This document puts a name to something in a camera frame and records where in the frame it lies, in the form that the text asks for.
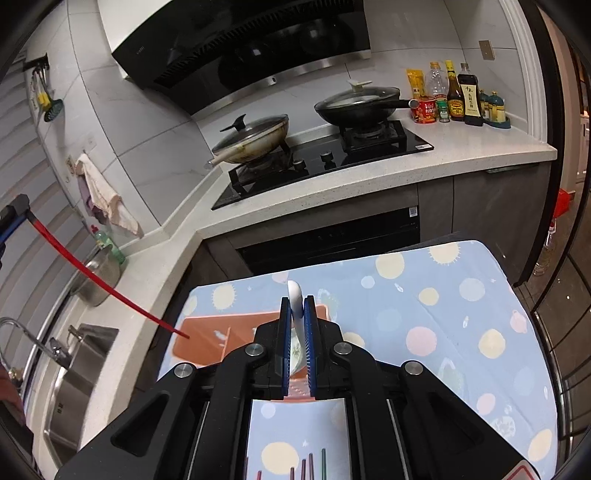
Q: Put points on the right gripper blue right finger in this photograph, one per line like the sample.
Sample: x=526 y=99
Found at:
x=310 y=317

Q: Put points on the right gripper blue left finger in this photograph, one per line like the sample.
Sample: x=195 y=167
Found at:
x=283 y=346

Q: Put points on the bright red chopstick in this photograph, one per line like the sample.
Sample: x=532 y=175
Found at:
x=86 y=272

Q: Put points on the green chopstick gold band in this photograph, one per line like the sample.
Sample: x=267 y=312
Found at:
x=324 y=471

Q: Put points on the red twisted chopstick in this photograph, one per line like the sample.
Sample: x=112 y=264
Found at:
x=311 y=466

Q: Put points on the purple hanging cloth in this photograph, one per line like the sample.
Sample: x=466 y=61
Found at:
x=94 y=205

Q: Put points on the pink perforated utensil holder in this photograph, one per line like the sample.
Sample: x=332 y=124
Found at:
x=211 y=338

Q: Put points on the green dish soap bottle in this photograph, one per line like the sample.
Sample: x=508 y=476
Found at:
x=104 y=241

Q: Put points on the pink hanging towel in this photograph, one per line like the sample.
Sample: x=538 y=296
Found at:
x=118 y=214

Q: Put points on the hanging utensil rack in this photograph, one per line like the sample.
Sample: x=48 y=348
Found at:
x=50 y=107

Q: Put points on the chrome faucet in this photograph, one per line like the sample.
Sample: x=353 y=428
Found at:
x=55 y=351

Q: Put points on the black gas stove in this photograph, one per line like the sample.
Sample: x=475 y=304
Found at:
x=288 y=165

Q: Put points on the beige wok with lid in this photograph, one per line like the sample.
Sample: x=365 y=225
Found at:
x=246 y=142

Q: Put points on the steel sink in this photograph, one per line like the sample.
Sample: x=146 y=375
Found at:
x=83 y=356

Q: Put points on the black wok with lid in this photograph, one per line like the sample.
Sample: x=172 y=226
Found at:
x=363 y=104

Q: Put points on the red instant noodle cup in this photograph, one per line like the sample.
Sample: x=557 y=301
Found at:
x=424 y=110

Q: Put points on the black range hood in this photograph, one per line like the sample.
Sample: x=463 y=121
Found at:
x=197 y=53

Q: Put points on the small green cap jar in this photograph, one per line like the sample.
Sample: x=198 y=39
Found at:
x=443 y=110

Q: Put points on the brown sauce bottle yellow cap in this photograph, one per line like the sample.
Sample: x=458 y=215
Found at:
x=455 y=95

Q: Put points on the yellow seasoning packet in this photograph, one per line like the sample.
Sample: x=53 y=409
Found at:
x=417 y=82

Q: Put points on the clear plastic bottle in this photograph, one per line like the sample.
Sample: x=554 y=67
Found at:
x=437 y=81

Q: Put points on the small green jar set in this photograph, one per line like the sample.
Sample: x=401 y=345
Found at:
x=493 y=110

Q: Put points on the dark soy sauce bottle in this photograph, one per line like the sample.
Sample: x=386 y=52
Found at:
x=470 y=90

